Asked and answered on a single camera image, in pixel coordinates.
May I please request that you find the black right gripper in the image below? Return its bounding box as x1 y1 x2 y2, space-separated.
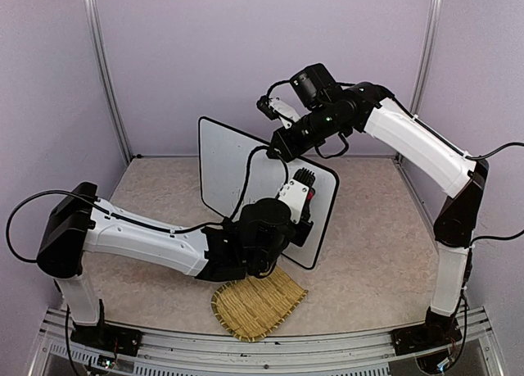
264 102 347 163

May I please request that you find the white whiteboard black frame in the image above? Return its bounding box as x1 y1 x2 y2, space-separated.
198 116 339 270

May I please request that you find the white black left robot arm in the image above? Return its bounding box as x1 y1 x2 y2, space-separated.
5 168 315 347

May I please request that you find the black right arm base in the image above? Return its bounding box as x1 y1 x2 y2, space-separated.
391 309 463 356

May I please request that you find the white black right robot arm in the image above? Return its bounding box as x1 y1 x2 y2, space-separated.
256 63 489 347

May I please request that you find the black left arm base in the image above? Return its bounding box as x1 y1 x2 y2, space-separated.
70 299 142 357

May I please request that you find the woven bamboo tray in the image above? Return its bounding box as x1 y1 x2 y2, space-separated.
210 267 308 343

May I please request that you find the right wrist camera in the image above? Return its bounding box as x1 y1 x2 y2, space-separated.
256 95 300 129

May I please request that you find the aluminium front rail frame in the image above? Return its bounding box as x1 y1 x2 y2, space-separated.
28 306 504 376

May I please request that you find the aluminium corner post right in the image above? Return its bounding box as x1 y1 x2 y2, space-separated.
410 0 443 114

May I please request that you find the aluminium corner post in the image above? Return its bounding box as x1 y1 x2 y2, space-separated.
410 0 443 114
84 0 133 165

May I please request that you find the aluminium corner post left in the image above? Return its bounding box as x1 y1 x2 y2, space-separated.
84 0 133 165

